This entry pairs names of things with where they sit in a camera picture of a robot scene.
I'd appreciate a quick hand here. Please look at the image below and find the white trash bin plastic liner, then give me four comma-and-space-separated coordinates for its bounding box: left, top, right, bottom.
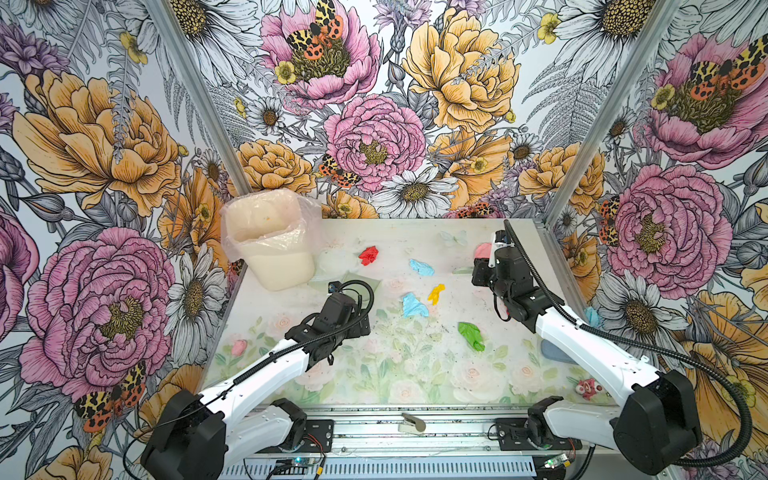
221, 189, 322, 291

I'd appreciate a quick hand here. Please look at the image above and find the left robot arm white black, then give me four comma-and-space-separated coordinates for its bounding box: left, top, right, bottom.
139, 281, 375, 479

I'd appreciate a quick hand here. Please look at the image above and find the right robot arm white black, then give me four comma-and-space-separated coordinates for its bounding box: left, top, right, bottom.
472, 243, 703, 475

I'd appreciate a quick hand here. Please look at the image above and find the large light blue paper scrap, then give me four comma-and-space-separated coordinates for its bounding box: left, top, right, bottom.
402, 293, 430, 318

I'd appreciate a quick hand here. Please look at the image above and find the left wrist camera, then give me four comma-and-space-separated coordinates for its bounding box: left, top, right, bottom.
327, 281, 345, 294

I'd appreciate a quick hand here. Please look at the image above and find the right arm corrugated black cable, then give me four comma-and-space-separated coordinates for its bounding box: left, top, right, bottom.
502, 219, 754, 469

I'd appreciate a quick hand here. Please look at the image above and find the red paper scrap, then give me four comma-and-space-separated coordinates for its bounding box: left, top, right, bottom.
358, 246, 379, 266

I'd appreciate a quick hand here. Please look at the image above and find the small beige clip on rail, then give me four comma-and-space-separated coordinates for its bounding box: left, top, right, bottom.
398, 412, 426, 435

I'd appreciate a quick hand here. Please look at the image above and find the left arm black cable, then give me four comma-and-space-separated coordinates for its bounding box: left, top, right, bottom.
122, 278, 376, 480

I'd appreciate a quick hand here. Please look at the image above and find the aluminium rail frame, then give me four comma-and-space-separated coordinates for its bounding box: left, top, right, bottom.
216, 407, 615, 479

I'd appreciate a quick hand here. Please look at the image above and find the yellow paper scrap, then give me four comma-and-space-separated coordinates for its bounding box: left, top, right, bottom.
427, 284, 445, 306

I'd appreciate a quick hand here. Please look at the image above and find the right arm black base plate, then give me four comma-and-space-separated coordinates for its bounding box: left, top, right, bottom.
487, 417, 582, 451

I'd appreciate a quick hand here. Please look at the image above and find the green dustpan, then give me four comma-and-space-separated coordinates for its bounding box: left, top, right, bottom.
307, 265, 381, 296

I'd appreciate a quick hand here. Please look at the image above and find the small light blue paper scrap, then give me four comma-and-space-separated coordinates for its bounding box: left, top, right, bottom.
409, 259, 435, 277

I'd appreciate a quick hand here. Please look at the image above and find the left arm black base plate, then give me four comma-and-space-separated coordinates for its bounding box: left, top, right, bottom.
278, 419, 335, 453

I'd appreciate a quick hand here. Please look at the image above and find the pink paper scrap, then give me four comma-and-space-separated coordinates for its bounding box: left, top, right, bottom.
474, 243, 493, 260

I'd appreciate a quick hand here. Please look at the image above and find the green paper scrap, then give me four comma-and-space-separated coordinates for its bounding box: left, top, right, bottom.
457, 322, 486, 352

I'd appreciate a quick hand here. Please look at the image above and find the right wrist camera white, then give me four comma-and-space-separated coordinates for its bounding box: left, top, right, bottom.
488, 230, 512, 268

